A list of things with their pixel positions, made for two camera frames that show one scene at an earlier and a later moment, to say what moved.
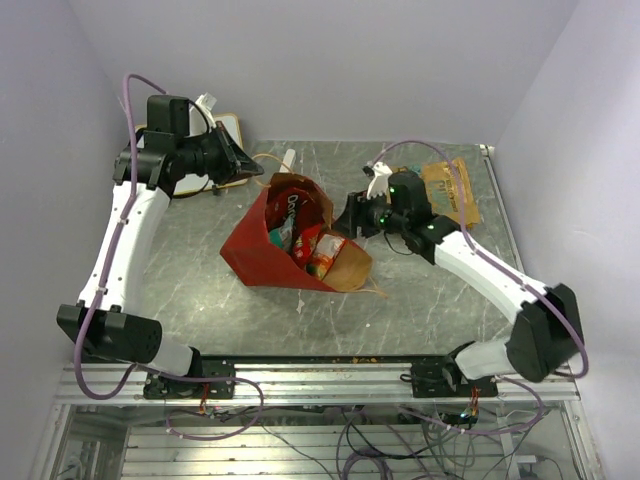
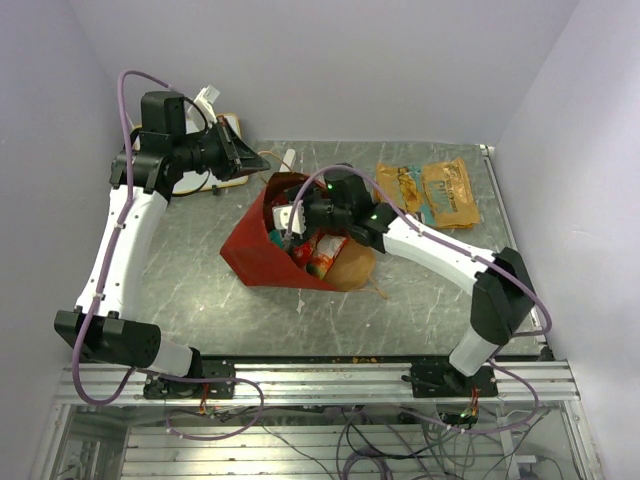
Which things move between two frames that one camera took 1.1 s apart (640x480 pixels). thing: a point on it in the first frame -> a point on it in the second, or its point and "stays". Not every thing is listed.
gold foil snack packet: x=442 y=189 stays
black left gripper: x=242 y=165 stays
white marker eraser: x=288 y=158 stays
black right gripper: x=355 y=215 -> x=308 y=199
